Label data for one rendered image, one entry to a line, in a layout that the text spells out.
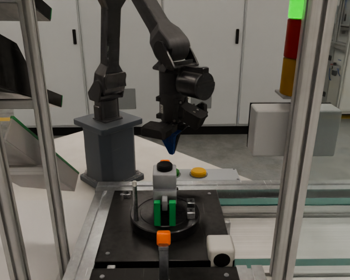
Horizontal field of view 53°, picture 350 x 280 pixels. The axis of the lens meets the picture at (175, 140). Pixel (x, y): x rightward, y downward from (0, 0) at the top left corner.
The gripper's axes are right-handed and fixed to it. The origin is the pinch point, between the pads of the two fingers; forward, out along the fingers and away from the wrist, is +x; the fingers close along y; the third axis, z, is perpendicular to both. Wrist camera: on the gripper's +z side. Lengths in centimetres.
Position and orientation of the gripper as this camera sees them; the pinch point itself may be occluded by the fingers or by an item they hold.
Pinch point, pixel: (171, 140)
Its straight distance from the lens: 83.7
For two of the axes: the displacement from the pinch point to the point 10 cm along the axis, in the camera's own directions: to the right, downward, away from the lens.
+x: 0.0, 9.3, 3.8
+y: 4.5, -3.4, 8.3
